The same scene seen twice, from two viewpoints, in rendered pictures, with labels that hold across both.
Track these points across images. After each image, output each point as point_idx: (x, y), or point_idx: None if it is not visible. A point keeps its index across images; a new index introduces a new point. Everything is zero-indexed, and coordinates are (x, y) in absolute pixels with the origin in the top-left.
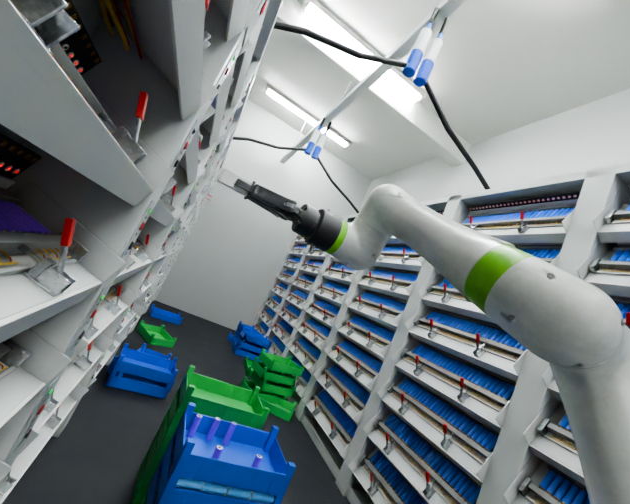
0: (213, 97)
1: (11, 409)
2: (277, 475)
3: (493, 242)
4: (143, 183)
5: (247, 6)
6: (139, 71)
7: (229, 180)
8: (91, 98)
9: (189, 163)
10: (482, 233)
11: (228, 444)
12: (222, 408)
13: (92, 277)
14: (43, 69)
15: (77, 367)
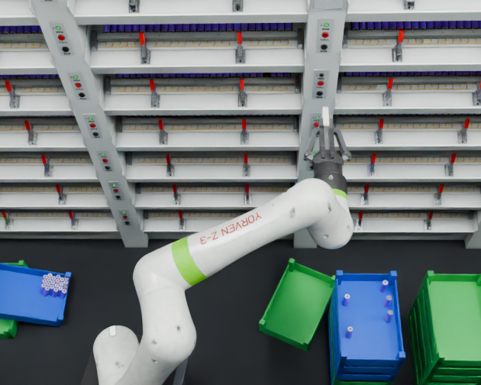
0: (336, 48)
1: (269, 176)
2: (339, 346)
3: (192, 235)
4: (269, 110)
5: (280, 14)
6: None
7: (322, 117)
8: (228, 83)
9: (434, 69)
10: (206, 234)
11: (388, 323)
12: (430, 312)
13: (294, 141)
14: (157, 111)
15: (431, 198)
